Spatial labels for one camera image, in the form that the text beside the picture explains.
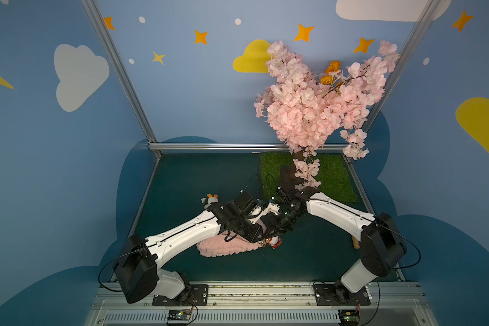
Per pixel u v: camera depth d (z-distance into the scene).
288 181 1.07
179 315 0.72
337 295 0.68
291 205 0.64
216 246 0.78
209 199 0.95
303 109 0.72
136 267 0.40
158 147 1.18
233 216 0.56
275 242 0.81
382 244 0.45
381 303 0.72
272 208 0.78
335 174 1.11
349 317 0.72
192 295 0.73
